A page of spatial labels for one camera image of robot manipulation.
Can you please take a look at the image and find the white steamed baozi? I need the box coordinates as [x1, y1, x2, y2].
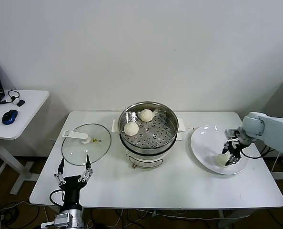
[123, 122, 140, 136]
[214, 154, 230, 168]
[139, 109, 154, 122]

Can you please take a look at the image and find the black cable with plug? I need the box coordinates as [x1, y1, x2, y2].
[260, 144, 277, 156]

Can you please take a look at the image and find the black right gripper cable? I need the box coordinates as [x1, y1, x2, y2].
[241, 147, 266, 160]

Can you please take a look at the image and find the blue computer mouse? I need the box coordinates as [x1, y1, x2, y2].
[1, 110, 19, 125]

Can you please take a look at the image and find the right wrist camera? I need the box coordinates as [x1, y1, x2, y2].
[224, 128, 240, 139]

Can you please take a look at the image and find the black looped cable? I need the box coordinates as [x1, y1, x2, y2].
[0, 90, 20, 104]

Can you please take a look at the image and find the white side table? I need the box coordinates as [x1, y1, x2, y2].
[0, 90, 51, 195]

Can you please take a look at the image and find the white round plate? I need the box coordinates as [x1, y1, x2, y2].
[190, 125, 249, 176]

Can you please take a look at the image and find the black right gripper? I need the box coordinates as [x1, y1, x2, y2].
[222, 140, 245, 167]

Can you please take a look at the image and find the glass lid white handle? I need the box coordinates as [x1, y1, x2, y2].
[61, 123, 112, 166]

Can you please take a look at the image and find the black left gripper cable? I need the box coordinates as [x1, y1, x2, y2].
[49, 189, 65, 208]

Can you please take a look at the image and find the white electric cooking pot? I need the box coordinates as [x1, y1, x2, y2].
[111, 118, 186, 170]

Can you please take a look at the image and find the white hanging cable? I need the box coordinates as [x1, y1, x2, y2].
[271, 152, 283, 173]

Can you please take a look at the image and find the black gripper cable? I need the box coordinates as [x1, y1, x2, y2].
[241, 147, 266, 160]
[49, 189, 65, 208]

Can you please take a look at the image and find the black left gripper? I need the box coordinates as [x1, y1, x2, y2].
[52, 154, 94, 212]

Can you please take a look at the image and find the steel steamer basket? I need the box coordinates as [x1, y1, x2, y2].
[118, 102, 180, 149]

